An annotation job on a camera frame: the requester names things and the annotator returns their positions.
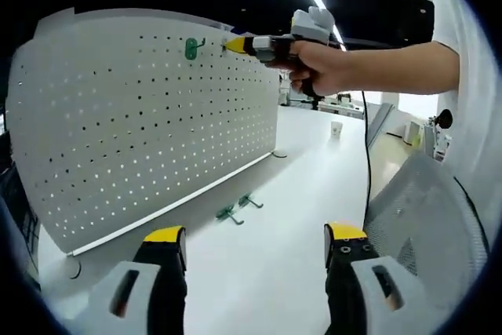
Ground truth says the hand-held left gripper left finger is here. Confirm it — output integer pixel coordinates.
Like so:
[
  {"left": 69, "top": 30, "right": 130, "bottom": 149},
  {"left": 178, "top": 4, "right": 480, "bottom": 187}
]
[{"left": 88, "top": 225, "right": 188, "bottom": 335}]

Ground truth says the grey mesh office chair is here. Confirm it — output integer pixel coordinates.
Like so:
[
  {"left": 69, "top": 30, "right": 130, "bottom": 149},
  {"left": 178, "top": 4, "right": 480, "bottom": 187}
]
[{"left": 362, "top": 151, "right": 492, "bottom": 312}]

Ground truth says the person's white t-shirt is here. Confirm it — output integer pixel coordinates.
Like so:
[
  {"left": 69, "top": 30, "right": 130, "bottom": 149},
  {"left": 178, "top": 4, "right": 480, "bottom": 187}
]
[{"left": 425, "top": 0, "right": 496, "bottom": 257}]

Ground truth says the grey slanted panel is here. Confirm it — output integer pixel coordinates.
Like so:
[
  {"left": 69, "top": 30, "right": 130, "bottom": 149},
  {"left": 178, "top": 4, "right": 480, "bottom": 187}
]
[{"left": 366, "top": 101, "right": 395, "bottom": 146}]

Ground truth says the black cable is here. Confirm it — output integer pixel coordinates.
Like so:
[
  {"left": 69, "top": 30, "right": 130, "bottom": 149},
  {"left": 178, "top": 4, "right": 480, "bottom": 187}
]
[{"left": 360, "top": 90, "right": 372, "bottom": 228}]

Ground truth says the white perforated mounting plate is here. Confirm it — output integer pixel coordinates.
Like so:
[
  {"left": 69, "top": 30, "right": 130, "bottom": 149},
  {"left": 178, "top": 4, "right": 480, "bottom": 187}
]
[{"left": 4, "top": 7, "right": 289, "bottom": 281}]

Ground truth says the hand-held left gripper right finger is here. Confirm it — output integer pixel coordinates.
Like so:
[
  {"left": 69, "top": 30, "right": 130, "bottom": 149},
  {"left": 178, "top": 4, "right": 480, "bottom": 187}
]
[{"left": 323, "top": 222, "right": 433, "bottom": 335}]

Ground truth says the person's right hand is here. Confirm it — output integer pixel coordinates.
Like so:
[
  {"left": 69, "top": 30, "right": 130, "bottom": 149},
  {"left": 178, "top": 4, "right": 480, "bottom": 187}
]
[{"left": 288, "top": 40, "right": 356, "bottom": 97}]

